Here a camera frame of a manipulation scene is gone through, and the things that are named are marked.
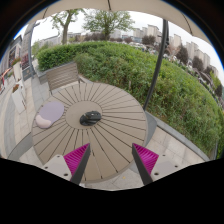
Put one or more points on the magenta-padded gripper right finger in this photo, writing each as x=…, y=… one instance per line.
x=146, y=159

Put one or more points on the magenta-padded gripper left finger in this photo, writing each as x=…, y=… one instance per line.
x=75, y=158

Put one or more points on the black computer mouse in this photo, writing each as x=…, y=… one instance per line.
x=90, y=118

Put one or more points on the lilac mouse pad with wrist rest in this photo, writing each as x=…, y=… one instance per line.
x=50, y=112

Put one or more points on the white planter box with flowers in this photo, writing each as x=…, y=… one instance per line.
x=17, y=70
x=18, y=98

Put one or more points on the slatted beige patio chair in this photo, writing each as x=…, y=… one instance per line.
x=62, y=76

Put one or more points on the green hedge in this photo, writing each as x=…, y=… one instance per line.
x=140, y=73

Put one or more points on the dark curved parasol pole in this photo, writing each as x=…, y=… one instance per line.
x=156, y=70

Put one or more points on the tall grey sign pillar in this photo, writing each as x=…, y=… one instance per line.
x=27, y=50

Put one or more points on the distant apartment buildings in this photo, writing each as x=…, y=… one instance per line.
x=153, y=30

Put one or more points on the sparse-leaved tree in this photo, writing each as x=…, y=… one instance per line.
x=65, y=28

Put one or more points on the round bushy tree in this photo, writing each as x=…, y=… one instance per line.
x=106, y=20

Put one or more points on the beige parasol canopy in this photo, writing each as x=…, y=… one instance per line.
x=133, y=7

